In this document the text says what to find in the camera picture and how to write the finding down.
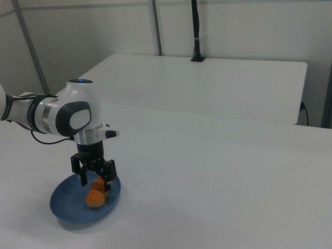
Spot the grey metal frame post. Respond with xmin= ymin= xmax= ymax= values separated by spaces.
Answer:
xmin=149 ymin=0 xmax=166 ymax=57

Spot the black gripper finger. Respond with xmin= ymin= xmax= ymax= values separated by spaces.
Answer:
xmin=99 ymin=159 xmax=117 ymax=193
xmin=70 ymin=153 xmax=89 ymax=187

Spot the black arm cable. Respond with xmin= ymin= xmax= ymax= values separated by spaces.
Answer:
xmin=30 ymin=129 xmax=76 ymax=145

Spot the white side table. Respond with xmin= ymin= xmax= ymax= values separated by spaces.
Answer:
xmin=55 ymin=53 xmax=309 ymax=126

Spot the black power cable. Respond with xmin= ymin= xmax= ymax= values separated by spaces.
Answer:
xmin=300 ymin=102 xmax=310 ymax=127

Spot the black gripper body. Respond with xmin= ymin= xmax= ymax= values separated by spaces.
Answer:
xmin=76 ymin=141 xmax=105 ymax=172

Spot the black camera pole with clamp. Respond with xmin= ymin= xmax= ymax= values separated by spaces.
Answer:
xmin=190 ymin=0 xmax=206 ymax=63

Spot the blue round plate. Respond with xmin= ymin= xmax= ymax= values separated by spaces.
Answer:
xmin=49 ymin=172 xmax=122 ymax=224

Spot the golden brown bread roll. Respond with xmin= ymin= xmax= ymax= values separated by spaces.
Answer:
xmin=85 ymin=176 xmax=111 ymax=209

